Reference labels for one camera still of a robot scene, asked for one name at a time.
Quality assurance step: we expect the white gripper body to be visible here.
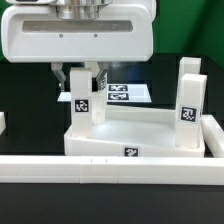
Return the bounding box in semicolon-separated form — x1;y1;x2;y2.
1;0;157;63

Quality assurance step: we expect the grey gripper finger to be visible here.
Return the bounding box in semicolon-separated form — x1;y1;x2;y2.
51;62;70;92

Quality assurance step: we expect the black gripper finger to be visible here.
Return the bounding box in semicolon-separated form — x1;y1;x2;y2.
92;62;109;92

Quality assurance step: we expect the white L-shaped fence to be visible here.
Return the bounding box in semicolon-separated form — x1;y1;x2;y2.
0;114;224;186

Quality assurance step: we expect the white marker base plate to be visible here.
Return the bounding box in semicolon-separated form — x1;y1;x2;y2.
56;83;153;104

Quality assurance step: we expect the white desk top tray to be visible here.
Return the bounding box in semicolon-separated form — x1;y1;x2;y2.
64;105;205;157

